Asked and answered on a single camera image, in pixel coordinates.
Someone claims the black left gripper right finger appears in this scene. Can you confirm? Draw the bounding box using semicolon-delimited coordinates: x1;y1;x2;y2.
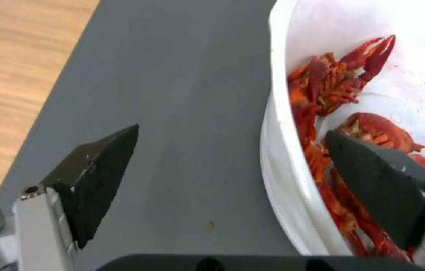
324;130;425;271

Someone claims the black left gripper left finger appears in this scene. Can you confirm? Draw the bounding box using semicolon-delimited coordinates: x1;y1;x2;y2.
0;123;140;271

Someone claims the long red crayfish shell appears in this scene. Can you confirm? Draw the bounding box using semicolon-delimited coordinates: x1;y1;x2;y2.
304;141;415;262

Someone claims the white round plastic bowl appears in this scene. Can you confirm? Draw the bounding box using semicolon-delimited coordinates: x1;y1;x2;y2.
259;0;425;257

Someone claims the red crayfish with raised claw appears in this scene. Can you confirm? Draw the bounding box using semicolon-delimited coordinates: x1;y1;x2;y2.
286;34;397;147

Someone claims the red crayfish head shell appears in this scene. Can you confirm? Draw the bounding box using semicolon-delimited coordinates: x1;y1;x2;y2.
335;112;425;154

